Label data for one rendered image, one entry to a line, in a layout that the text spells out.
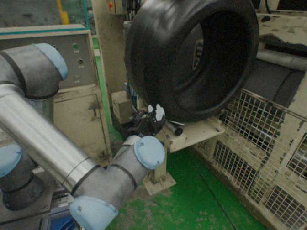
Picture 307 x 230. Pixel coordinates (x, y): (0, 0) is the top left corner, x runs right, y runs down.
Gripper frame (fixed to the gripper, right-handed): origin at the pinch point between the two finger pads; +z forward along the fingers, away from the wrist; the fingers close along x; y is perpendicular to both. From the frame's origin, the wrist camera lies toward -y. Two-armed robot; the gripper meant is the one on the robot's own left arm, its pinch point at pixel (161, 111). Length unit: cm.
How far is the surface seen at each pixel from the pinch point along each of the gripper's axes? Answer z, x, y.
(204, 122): 30.8, -5.7, -32.4
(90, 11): 699, 587, 105
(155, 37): 4.4, -6.7, 26.7
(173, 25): 7.0, -12.7, 27.8
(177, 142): 4.4, 1.0, -22.4
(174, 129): 5.4, 0.4, -14.7
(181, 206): 12, 27, -104
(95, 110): 30, 74, -14
